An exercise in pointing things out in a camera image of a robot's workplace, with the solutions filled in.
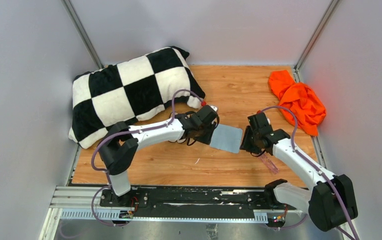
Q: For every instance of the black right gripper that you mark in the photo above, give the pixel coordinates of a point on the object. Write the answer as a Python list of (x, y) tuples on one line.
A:
[(245, 144)]

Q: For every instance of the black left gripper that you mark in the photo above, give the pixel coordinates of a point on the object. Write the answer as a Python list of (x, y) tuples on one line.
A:
[(206, 138)]

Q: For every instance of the black glasses case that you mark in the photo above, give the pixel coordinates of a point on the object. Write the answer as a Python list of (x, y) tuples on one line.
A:
[(180, 141)]

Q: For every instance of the light blue cleaning cloth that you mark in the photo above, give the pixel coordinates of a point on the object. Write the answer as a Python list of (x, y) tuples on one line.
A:
[(226, 138)]

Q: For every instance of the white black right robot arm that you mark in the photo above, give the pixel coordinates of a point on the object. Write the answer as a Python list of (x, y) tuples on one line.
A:
[(329, 199)]

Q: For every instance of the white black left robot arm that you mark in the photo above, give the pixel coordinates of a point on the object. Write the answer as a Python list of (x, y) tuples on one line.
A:
[(120, 145)]

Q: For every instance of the pink transparent sunglasses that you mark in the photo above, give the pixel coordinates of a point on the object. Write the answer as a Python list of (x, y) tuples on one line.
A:
[(269, 164)]

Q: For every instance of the orange crumpled cloth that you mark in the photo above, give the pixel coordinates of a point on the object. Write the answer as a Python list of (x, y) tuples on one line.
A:
[(299, 101)]

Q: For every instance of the black white checkered pillow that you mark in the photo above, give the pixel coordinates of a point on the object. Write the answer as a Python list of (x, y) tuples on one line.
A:
[(131, 91)]

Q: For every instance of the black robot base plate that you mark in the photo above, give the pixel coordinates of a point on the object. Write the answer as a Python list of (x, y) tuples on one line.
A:
[(198, 203)]

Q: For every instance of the aluminium frame rail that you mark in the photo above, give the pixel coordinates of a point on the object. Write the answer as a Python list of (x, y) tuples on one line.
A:
[(71, 11)]

